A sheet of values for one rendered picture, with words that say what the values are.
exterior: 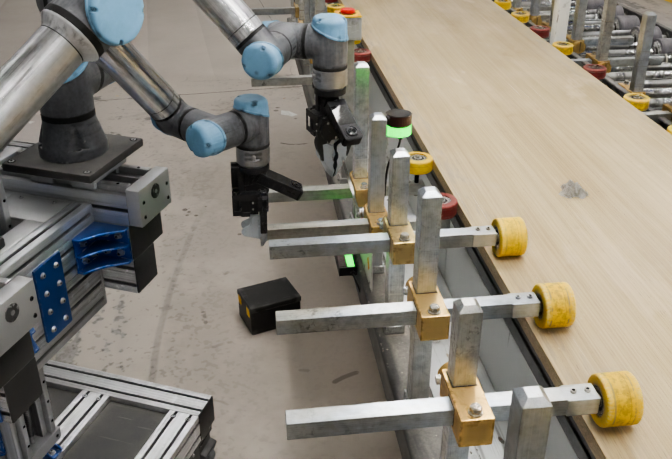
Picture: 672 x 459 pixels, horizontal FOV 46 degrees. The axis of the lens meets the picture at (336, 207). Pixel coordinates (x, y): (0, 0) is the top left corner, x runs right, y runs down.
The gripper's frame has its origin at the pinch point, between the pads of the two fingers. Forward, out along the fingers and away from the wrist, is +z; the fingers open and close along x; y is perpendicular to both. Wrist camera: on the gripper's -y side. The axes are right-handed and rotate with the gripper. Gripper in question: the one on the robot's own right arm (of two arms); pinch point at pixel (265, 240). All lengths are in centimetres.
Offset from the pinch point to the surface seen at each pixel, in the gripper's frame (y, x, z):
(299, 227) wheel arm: -8.0, 1.3, -3.7
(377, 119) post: -26.1, -2.2, -28.6
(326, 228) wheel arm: -14.3, 1.6, -3.3
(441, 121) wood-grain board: -55, -51, -9
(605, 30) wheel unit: -135, -119, -17
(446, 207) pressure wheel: -42.0, 4.1, -8.7
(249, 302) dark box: 4, -79, 70
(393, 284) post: -26.2, 22.9, -0.7
